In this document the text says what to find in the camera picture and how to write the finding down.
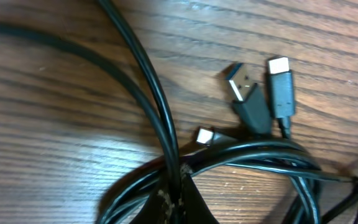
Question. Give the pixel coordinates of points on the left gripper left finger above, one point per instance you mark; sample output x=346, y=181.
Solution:
x=158, y=207

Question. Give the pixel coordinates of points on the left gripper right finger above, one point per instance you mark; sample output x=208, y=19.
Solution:
x=195, y=209

